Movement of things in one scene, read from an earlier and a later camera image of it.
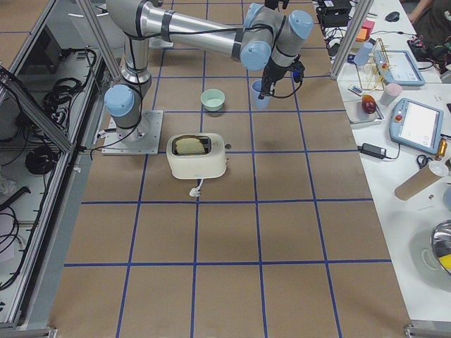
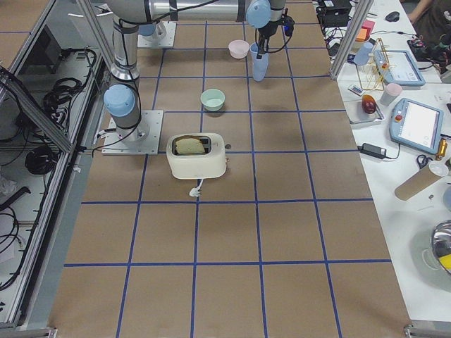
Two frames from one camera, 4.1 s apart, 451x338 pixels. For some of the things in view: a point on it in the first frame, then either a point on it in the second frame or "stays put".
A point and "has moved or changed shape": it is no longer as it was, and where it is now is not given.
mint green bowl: [213, 99] stays put
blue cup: [256, 89] has moved or changed shape
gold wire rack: [372, 74] stays put
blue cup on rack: [363, 53] stays put
